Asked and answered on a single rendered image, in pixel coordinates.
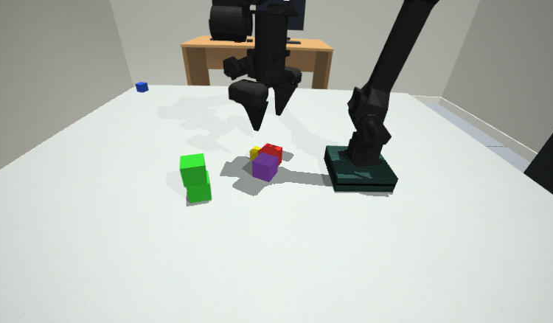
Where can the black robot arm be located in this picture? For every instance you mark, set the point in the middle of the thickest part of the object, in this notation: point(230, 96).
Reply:
point(232, 20)

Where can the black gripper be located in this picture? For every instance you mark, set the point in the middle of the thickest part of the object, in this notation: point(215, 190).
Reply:
point(270, 71)

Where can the yellow block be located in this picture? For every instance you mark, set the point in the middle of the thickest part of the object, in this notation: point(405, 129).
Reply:
point(254, 152)

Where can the green block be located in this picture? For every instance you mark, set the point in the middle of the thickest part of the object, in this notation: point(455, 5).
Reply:
point(193, 170)
point(200, 193)

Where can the purple block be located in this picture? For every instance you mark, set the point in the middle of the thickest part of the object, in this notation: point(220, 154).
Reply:
point(265, 167)

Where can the small blue block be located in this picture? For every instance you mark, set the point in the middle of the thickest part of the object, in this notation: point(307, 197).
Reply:
point(142, 87)

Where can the red block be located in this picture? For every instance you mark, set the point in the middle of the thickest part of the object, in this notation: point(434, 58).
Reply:
point(272, 150)

